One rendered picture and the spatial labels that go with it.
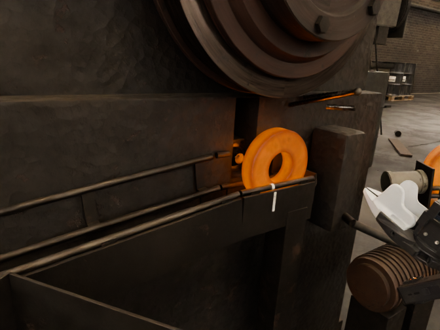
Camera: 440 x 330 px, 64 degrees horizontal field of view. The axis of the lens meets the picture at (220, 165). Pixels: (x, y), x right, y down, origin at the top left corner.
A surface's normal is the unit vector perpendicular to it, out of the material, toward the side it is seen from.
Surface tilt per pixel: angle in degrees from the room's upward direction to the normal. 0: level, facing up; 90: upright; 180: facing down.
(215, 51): 90
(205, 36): 90
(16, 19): 90
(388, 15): 92
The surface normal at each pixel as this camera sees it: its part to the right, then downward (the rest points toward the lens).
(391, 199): -0.85, 0.10
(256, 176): 0.56, 0.28
